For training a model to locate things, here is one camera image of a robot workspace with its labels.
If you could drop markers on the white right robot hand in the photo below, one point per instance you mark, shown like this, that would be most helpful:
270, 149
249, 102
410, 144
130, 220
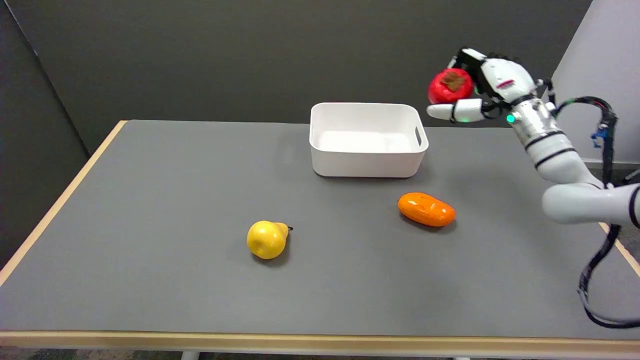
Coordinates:
505, 80

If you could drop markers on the red persimmon fruit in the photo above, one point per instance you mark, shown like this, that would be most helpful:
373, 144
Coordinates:
449, 86

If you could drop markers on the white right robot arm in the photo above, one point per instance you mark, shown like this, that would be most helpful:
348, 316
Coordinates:
560, 165

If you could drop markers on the white plastic box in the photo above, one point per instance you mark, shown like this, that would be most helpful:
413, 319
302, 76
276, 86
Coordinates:
367, 140

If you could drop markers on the orange oblong fruit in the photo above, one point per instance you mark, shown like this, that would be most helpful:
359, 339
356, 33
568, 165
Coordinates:
426, 209

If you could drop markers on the yellow pear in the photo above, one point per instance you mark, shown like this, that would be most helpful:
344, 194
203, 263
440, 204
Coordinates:
267, 239

